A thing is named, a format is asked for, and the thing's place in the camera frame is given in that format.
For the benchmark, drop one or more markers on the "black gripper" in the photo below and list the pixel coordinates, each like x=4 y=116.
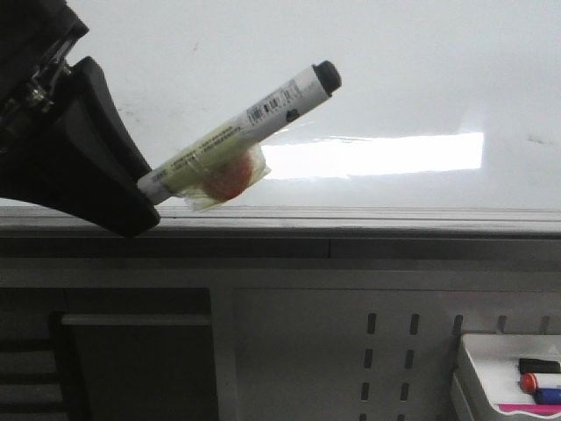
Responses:
x=63 y=144

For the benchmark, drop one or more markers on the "white black whiteboard marker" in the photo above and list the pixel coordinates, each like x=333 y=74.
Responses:
x=225 y=162

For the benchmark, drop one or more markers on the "grey metal pegboard cabinet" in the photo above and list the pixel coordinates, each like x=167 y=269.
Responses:
x=266 y=328

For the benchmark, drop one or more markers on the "white plastic marker tray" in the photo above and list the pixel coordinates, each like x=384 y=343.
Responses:
x=486 y=382

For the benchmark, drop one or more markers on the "black capped marker in tray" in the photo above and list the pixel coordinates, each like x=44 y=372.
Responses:
x=538 y=366

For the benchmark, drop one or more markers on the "red capped marker in tray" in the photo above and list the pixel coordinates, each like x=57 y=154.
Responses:
x=531 y=382

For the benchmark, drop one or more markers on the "blue capped marker in tray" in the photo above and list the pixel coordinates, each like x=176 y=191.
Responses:
x=548 y=396

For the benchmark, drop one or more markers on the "pink eraser in tray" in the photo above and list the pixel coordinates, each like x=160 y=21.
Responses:
x=538 y=409

